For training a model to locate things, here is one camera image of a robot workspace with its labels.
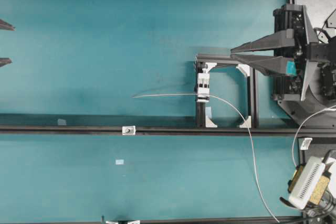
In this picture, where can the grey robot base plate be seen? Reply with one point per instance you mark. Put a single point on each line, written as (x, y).
(318, 108)

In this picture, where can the white barcode label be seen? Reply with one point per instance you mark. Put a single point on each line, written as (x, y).
(304, 143)

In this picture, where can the white wire clamp block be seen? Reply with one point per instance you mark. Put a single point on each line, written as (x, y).
(202, 88)

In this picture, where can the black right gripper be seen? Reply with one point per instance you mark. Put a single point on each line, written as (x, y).
(288, 41)

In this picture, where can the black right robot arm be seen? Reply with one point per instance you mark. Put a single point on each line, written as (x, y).
(292, 54)

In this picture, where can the silver bracket with hole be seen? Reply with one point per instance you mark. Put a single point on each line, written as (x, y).
(129, 130)

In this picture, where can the small tape patch lower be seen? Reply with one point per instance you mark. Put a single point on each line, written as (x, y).
(119, 161)

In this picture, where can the white vented electronics box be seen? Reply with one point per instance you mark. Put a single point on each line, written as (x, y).
(309, 184)

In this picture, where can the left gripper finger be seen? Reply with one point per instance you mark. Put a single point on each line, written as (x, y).
(6, 26)
(5, 61)

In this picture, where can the black square extrusion frame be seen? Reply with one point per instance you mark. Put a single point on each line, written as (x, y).
(204, 63)

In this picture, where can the black bottom edge rail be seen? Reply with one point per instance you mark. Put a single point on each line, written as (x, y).
(284, 219)

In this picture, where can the long black aluminium rail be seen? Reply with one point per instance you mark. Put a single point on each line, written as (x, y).
(139, 130)

